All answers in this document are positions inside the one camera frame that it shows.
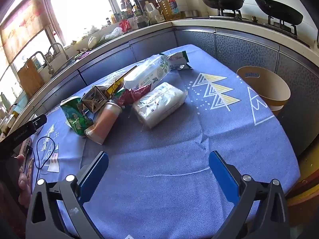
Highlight black cable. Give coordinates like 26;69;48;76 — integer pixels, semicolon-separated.
35;134;59;170

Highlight white plastic bag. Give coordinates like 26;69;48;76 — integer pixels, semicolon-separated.
105;27;124;40

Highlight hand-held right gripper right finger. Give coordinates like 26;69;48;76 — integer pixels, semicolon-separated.
209;151;291;239

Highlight white tissue pack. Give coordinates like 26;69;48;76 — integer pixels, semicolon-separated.
133;82;187;129

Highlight leaf print wipes pack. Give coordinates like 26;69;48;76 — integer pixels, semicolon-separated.
124;55;171;90

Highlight clear plastic wrapper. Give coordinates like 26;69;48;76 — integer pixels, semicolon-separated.
98;70;127;87

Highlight white plastic jug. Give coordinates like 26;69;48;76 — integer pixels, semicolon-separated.
145;2;160;23

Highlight black gas stove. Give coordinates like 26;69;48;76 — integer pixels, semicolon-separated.
209;9;311;48

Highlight small brown patterned carton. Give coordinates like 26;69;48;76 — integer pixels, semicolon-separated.
81;85;110;114

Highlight tall curved steel faucet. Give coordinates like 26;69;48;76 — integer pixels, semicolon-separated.
48;43;70;63

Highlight red snack wrapper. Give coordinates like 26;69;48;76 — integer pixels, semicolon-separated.
113;85;151;107

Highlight dark sauce bottle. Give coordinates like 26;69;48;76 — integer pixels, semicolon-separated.
125;0;134;19

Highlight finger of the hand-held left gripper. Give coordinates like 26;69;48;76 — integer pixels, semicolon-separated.
29;114;48;129

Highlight wooden cutting board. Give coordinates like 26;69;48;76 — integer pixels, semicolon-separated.
17;59;45;97

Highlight green label sauce bottle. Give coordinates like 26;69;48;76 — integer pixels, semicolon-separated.
132;6;146;29

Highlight printed window blind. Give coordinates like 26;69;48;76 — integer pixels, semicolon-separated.
0;0;49;63

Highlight tan round waste bin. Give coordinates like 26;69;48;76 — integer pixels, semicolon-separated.
236;66;291;117

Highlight large cooking oil bottle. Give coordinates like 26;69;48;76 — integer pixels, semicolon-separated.
158;0;180;22

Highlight square steel faucet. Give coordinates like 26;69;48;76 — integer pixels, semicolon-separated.
29;51;54;76

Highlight white power strip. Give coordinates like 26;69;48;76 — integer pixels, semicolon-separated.
19;136;33;160

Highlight blue patterned tablecloth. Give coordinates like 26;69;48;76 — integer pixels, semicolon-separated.
19;44;301;239

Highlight black frying pan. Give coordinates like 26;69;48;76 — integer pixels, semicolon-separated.
245;0;304;26

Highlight green white snack packet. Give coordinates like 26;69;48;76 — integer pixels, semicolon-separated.
162;51;192;70

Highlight grey kitchen counter cabinets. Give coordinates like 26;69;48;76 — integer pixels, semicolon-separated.
15;19;319;155

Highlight steel sink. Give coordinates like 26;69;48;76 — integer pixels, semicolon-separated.
53;56;75;74

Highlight long yellow box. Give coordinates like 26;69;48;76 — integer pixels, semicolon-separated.
105;66;139;97

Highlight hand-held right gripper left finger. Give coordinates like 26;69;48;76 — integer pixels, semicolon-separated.
25;151;109;239

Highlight person's left hand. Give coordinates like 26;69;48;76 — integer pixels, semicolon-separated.
17;154;33;201

